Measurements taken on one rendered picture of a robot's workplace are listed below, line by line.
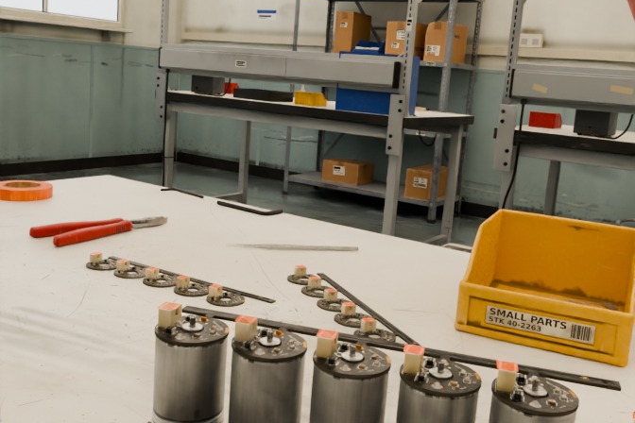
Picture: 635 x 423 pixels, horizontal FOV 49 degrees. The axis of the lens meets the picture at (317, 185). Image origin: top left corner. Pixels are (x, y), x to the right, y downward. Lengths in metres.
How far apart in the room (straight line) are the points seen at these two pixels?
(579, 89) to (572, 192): 2.27
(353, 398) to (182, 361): 0.06
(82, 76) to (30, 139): 0.64
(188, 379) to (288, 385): 0.03
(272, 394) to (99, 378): 0.15
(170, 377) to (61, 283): 0.26
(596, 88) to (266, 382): 2.28
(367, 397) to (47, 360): 0.20
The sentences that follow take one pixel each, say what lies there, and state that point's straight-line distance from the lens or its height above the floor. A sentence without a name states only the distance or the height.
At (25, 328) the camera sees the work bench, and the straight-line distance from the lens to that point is 0.42.
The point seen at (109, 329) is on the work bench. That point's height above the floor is 0.75.
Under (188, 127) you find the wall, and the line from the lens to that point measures 6.36.
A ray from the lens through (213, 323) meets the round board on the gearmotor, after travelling 0.25.
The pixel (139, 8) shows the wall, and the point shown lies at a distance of 6.12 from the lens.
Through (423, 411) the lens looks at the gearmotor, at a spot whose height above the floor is 0.80.
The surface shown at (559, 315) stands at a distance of 0.43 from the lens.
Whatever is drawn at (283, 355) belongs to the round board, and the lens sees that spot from 0.23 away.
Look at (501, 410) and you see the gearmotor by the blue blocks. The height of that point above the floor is 0.81.
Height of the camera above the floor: 0.90
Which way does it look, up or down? 9 degrees down
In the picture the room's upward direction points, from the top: 4 degrees clockwise
